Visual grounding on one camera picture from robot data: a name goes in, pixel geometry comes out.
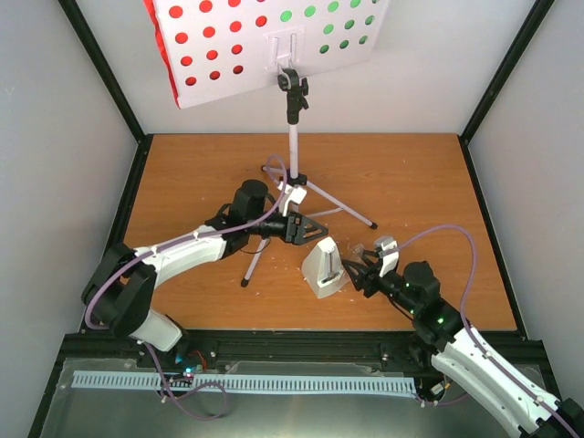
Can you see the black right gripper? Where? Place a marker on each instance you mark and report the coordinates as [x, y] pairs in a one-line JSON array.
[[367, 276]]

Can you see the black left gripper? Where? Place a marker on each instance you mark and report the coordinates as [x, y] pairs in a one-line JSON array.
[[297, 235]]

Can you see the white metronome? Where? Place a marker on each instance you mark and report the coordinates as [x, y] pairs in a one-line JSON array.
[[322, 269]]

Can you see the clear plastic metronome cover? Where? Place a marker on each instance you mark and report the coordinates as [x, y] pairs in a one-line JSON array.
[[353, 253]]

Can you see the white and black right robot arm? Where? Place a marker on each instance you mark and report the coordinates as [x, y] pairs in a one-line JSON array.
[[458, 350]]

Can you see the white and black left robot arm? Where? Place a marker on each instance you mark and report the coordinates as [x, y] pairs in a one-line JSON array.
[[119, 294]]

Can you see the white tripod music stand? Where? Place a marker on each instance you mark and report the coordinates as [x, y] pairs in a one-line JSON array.
[[296, 89]]

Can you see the white perforated stand desk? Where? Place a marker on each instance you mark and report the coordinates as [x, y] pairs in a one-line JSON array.
[[219, 49]]

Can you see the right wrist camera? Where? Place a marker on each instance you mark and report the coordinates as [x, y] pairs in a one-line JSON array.
[[387, 250]]

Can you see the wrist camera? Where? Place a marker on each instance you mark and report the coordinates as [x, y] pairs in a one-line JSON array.
[[387, 250], [289, 195]]

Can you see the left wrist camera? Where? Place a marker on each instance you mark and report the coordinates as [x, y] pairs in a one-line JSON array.
[[289, 195]]

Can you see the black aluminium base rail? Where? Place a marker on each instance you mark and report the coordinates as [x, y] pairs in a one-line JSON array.
[[388, 351]]

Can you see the light blue slotted cable duct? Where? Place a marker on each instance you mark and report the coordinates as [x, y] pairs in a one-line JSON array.
[[248, 384]]

